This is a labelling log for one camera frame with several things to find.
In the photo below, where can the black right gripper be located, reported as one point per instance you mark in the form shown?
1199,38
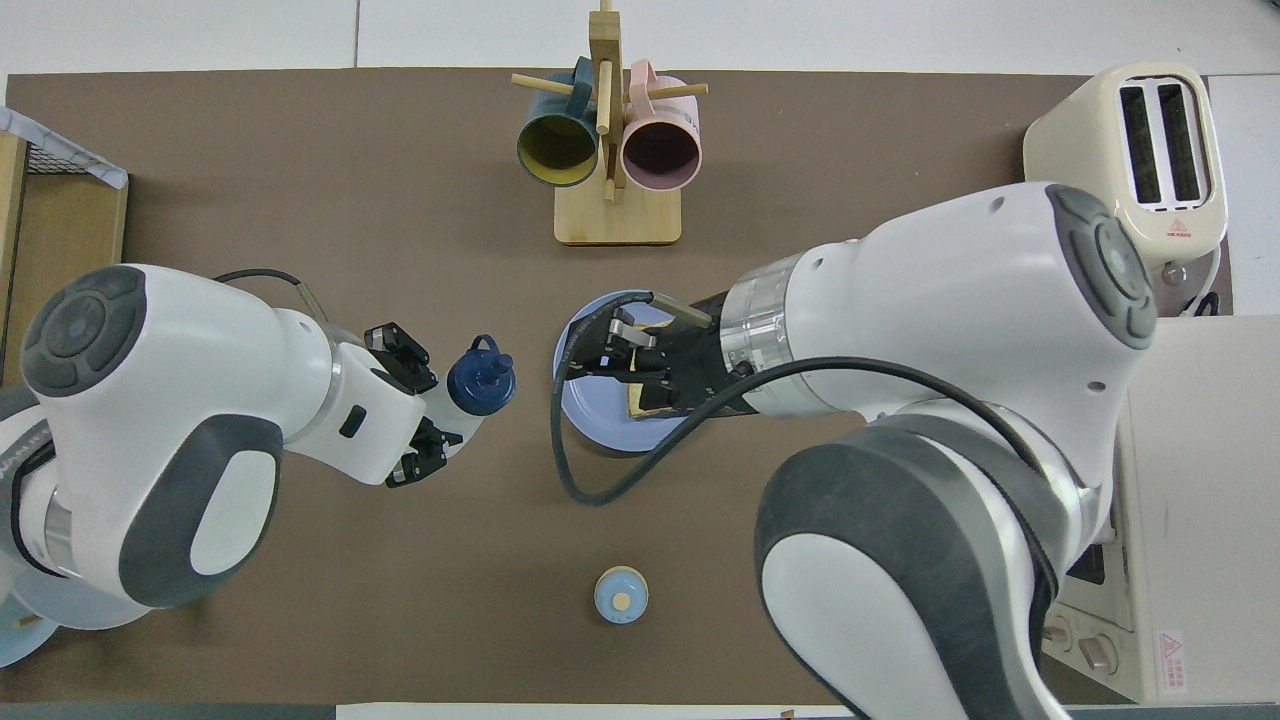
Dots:
705,365

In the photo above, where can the toasted bread slice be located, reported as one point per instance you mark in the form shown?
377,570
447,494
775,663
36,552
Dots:
655,405

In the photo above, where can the translucent seasoning bottle blue cap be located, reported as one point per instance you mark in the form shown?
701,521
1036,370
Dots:
480,380

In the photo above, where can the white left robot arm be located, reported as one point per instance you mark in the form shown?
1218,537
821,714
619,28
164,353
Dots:
180,360

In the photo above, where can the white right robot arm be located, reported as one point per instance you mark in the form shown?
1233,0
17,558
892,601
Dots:
950,300

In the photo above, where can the blue round plate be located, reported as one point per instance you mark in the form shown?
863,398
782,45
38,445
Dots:
590,420

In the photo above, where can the wooden plate rack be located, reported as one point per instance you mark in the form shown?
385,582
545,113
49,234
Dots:
28,622

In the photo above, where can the light blue plate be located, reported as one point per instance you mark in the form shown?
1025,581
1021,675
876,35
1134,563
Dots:
20,645

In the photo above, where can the wooden mug tree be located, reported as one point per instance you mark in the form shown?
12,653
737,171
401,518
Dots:
618,220

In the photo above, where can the brown table mat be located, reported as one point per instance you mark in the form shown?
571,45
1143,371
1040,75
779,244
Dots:
300,200

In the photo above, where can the pink mug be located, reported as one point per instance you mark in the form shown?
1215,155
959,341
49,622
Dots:
660,155

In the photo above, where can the dark teal mug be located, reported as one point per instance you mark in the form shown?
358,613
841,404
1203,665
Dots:
557,150

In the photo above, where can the small blue round lid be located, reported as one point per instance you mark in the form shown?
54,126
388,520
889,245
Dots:
621,596

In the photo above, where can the cream two-slot toaster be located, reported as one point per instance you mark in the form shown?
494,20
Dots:
1080,120

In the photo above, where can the white toaster oven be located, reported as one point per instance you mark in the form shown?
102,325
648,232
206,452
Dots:
1220,500

